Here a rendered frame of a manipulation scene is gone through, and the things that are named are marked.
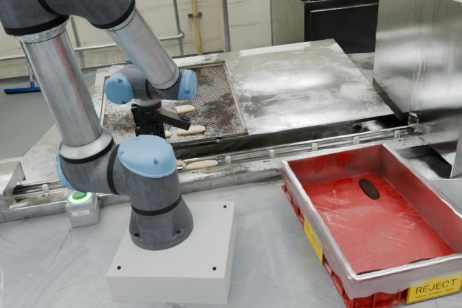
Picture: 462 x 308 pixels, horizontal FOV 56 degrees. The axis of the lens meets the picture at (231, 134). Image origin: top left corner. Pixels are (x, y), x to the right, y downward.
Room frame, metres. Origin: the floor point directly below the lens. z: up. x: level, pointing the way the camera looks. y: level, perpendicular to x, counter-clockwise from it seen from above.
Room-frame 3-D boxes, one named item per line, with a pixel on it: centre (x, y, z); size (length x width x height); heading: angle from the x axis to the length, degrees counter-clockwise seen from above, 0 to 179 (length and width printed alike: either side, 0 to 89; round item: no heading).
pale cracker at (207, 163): (1.16, 0.10, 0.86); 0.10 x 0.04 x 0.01; 97
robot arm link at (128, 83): (1.04, 0.24, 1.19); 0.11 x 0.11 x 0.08; 73
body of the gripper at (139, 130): (1.14, 0.23, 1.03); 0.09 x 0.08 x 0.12; 97
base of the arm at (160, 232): (0.82, 0.18, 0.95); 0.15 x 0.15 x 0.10
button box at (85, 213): (0.99, 0.43, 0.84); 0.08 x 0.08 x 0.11; 6
